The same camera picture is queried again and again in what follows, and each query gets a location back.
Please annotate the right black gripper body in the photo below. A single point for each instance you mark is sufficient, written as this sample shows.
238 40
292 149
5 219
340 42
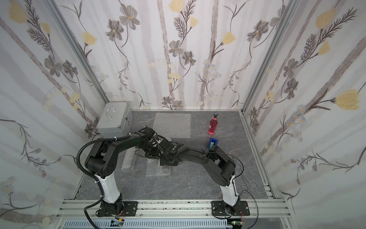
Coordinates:
170 157

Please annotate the grey metal case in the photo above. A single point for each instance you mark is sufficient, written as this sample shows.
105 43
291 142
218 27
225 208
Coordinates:
115 121

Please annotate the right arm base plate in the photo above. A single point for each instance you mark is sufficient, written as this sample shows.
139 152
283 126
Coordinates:
221 209

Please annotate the pink red bottle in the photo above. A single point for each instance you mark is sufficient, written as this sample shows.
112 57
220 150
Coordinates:
213 124

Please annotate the single bubble wrap sheet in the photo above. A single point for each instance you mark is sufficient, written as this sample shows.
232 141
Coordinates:
129 160

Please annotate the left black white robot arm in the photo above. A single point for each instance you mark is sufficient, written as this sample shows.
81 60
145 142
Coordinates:
102 162

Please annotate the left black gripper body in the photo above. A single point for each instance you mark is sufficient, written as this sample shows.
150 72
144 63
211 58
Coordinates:
159 149

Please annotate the blue tape dispenser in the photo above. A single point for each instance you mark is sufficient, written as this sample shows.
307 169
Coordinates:
212 142

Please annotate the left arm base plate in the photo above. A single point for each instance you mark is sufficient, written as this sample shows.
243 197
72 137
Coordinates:
125 208

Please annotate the bubble wrap sheet stack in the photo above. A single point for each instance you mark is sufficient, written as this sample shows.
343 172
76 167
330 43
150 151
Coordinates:
173 125

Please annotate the metal tongs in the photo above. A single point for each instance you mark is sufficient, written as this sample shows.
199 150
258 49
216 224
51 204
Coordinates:
247 184

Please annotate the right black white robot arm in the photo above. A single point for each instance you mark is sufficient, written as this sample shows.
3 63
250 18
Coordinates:
219 166

